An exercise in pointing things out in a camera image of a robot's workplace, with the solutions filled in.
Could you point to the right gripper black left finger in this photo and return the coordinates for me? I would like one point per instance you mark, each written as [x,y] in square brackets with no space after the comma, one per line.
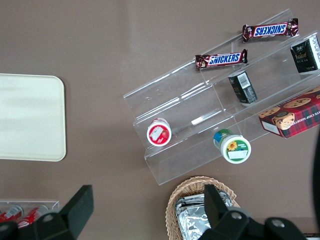
[75,207]

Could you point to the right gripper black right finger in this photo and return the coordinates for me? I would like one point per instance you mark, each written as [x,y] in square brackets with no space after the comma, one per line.
[220,220]

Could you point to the tan oval wicker basket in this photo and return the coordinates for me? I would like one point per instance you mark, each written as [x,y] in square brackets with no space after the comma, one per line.
[190,185]

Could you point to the cream rectangular tray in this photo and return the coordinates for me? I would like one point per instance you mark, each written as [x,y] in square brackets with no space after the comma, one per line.
[30,117]

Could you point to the clear acrylic bottle rack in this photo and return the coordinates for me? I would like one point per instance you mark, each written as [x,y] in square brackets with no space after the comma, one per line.
[56,203]

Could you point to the silver foil pack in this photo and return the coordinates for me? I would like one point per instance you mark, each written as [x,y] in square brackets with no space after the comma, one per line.
[192,220]

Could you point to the green lid yogurt cup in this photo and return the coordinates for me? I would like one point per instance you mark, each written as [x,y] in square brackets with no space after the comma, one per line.
[235,148]

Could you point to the red lid yogurt cup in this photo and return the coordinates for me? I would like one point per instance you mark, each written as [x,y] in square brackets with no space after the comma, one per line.
[159,133]

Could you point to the clear acrylic stepped shelf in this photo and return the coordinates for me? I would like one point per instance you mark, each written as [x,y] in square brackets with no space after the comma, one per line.
[187,100]

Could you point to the red tartan cookie box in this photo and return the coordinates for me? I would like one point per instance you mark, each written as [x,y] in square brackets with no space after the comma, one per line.
[292,117]

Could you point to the small black box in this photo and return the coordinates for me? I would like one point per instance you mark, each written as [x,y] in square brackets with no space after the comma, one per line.
[243,87]
[305,55]

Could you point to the Snickers chocolate bar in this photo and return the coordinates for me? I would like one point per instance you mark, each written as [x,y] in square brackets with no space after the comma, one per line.
[221,59]
[270,30]

